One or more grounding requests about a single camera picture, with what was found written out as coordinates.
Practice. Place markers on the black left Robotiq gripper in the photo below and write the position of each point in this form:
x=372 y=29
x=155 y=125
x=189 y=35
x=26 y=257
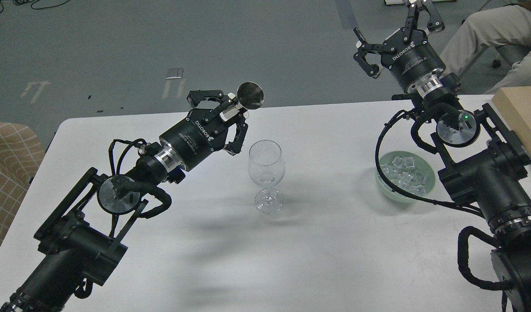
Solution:
x=204 y=131

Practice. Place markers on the clear wine glass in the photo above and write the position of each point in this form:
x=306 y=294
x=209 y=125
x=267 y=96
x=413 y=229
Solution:
x=266 y=167

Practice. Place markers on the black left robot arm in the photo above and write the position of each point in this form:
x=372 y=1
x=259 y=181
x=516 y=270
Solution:
x=81 y=238

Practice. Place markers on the steel cocktail jigger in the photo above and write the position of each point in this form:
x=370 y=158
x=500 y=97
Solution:
x=249 y=96

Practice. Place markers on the seated person in beige trousers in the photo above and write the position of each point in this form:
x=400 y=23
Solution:
x=492 y=28

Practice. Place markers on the green bowl of ice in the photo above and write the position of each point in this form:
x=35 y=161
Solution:
x=409 y=172

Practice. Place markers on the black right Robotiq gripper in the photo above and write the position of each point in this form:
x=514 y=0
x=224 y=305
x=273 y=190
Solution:
x=412 y=54

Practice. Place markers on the metal floor plate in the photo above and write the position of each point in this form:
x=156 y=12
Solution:
x=174 y=73

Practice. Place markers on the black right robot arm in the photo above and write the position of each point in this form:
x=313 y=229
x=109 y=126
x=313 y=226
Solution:
x=483 y=159

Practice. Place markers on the beige checkered cloth chair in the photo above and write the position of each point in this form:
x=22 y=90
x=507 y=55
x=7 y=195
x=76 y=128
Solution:
x=21 y=154

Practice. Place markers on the light wooden block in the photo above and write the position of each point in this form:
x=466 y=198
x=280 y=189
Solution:
x=514 y=105

